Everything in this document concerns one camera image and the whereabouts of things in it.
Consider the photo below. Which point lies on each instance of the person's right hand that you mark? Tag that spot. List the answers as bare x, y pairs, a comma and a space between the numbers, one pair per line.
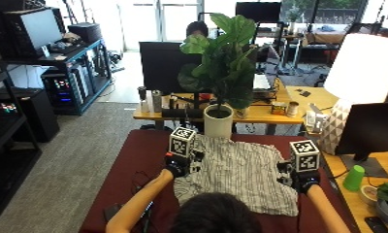
307, 182

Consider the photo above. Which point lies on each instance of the person's left hand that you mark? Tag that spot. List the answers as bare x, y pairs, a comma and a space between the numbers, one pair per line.
176, 165

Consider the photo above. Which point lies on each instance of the white black striped cloth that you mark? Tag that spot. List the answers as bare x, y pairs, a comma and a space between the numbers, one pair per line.
241, 171

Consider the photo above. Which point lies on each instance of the white marker cube left glove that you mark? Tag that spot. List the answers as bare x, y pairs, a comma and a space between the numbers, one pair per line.
181, 142

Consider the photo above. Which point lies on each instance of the white marker cube glove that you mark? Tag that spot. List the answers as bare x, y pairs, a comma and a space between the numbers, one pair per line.
181, 142
305, 156

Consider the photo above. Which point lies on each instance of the white marker cube right glove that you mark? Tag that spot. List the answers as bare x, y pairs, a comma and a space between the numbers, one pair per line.
305, 156

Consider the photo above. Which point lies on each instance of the white round plant pot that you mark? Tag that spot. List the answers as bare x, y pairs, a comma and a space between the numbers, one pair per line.
217, 124

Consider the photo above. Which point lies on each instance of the black monitor base bar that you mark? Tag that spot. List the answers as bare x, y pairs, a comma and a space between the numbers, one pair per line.
180, 113

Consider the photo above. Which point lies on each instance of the green plastic cup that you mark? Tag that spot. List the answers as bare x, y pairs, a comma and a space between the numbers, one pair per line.
353, 178

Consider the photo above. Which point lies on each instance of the small glass jar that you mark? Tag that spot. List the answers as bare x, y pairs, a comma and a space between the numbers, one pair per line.
241, 113

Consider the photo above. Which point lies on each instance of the white desk gadget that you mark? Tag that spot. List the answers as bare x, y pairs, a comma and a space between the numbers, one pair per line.
314, 119

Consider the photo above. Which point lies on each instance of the grey white patterned lamp base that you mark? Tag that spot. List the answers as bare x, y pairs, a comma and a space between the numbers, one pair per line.
334, 127

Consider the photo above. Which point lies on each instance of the long wooden desk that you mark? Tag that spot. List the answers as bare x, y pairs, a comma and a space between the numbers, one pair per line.
263, 115

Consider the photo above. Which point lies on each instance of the white cylindrical cup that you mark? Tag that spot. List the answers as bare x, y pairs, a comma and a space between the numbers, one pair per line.
292, 109

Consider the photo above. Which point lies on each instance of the light wooden side desk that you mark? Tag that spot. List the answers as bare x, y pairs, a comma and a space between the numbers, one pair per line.
357, 207

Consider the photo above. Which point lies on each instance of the yellow small box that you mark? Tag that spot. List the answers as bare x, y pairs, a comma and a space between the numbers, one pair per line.
279, 108

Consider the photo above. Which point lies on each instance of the white small bowl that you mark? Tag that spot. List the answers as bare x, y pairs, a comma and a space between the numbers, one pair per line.
368, 195

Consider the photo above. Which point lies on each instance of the silver can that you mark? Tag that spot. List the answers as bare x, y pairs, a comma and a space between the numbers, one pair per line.
156, 101

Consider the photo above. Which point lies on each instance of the white bottle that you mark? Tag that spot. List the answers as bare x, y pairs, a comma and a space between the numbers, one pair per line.
144, 106

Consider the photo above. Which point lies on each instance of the black monitor with stand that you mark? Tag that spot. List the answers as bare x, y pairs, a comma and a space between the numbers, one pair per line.
372, 129

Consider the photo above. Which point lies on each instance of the black tumbler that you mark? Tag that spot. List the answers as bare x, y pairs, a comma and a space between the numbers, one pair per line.
141, 93

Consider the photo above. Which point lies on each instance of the black flat device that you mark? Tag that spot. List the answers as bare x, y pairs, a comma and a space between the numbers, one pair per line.
112, 212

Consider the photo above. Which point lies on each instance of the black phone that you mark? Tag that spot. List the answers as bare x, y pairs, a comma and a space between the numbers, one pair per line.
377, 225

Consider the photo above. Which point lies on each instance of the grey plant pot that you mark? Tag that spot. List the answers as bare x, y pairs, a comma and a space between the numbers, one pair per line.
386, 213

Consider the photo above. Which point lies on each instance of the open laptop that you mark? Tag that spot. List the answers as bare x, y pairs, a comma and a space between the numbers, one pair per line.
261, 82

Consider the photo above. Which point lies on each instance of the black monitor on wooden desk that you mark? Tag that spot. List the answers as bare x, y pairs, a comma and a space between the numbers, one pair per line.
161, 66

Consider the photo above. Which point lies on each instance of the large-leaved green plant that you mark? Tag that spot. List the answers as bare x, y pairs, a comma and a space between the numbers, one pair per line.
228, 64

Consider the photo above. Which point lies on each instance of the blue-framed equipment rack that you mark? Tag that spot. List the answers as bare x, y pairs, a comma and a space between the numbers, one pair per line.
92, 74

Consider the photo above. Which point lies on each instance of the white lamp shade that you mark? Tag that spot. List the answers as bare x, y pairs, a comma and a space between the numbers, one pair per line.
364, 69

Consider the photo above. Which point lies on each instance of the computer case with coloured lights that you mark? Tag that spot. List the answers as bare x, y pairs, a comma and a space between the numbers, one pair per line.
62, 89

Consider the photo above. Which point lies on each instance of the black computer tower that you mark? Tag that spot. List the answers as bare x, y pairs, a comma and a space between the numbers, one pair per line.
39, 113

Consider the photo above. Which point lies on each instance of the black shelving unit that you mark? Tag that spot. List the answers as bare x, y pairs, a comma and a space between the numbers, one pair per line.
4, 161

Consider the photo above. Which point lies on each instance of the black box on rack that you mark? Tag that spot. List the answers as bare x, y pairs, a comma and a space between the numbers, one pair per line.
86, 32

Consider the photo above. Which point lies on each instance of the black background monitor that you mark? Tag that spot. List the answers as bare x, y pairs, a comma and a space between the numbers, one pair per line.
259, 11

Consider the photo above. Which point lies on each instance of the black-framed monitor on rack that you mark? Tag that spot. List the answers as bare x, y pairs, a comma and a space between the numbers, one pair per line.
36, 30

